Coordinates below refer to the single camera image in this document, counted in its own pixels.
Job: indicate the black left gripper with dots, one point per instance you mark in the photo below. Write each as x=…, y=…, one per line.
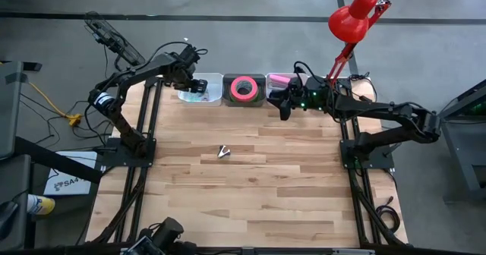
x=182, y=74

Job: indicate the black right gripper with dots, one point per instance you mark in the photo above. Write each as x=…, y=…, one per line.
x=311, y=95

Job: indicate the teal staple remover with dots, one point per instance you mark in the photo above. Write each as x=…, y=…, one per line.
x=197, y=97

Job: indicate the green tape roll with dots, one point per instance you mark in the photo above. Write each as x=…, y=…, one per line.
x=261, y=96

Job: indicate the pink stapler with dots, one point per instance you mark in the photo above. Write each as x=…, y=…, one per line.
x=279, y=80

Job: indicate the pink tape roll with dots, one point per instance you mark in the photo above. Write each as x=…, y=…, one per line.
x=233, y=89

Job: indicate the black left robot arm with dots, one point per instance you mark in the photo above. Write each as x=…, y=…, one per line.
x=133, y=73

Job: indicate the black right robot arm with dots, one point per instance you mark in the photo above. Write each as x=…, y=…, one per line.
x=379, y=109

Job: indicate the clear plastic bin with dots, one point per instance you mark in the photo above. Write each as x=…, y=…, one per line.
x=216, y=95

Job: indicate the white plastic bin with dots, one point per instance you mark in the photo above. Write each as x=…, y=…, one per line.
x=267, y=81

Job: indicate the red desk lamp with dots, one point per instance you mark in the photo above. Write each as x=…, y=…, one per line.
x=349, y=23

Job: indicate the white printed box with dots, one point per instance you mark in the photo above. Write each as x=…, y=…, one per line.
x=72, y=171

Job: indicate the black diagonal bar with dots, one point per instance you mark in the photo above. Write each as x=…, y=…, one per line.
x=57, y=160

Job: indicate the gray metal cabinet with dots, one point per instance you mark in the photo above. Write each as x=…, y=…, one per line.
x=467, y=148

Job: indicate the yellow white bottle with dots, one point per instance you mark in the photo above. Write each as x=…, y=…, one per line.
x=41, y=205

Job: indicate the black aluminium table frame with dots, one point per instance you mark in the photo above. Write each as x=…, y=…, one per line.
x=110, y=160

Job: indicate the black table-level camera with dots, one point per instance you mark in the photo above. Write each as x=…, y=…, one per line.
x=167, y=228

